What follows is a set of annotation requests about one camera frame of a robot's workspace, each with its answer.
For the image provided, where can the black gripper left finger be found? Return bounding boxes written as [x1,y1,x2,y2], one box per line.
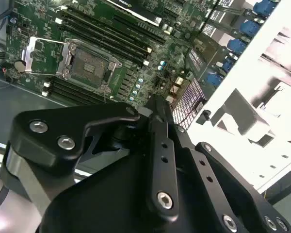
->
[0,96,180,222]

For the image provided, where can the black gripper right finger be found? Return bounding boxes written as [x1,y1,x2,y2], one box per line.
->
[169,106,291,233]

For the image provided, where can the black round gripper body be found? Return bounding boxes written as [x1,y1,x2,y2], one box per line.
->
[38,151,224,233]

